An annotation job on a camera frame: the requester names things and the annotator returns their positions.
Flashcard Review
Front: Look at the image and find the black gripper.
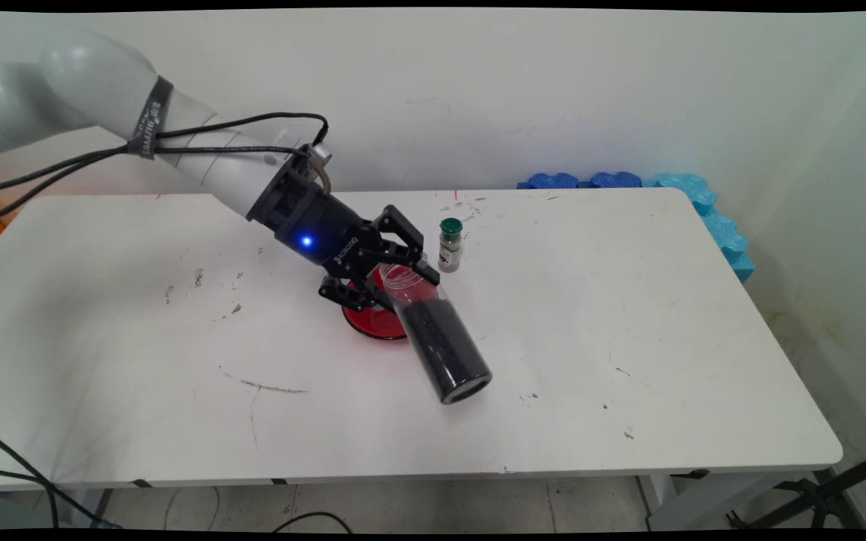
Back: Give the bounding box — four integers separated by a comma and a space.
276, 193, 441, 313

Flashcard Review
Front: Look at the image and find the dark blue foam piece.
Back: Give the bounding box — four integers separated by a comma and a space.
517, 173, 580, 190
589, 171, 643, 189

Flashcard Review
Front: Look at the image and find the light blue foam mat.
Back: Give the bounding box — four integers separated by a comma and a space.
643, 173, 755, 284

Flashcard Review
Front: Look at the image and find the grey table leg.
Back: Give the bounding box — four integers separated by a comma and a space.
89, 488, 114, 528

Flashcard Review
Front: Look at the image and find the white table leg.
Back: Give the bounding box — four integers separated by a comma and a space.
637, 472, 789, 530

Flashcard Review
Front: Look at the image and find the grey velcro strap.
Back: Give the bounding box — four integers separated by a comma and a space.
128, 75, 175, 161

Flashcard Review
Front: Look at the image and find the black camera cable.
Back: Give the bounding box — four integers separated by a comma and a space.
0, 145, 307, 221

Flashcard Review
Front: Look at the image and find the green capped spice bottle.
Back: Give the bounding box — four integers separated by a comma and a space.
437, 218, 465, 273

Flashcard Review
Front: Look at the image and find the clear jar of black grains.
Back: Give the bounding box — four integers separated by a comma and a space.
377, 261, 494, 405

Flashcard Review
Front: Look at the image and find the black tripod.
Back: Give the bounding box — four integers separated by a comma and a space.
726, 445, 866, 529

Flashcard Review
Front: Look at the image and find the black curved floor cable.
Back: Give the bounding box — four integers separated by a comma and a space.
274, 512, 353, 533

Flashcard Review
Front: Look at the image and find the red bowl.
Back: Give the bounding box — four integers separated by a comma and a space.
341, 264, 419, 341

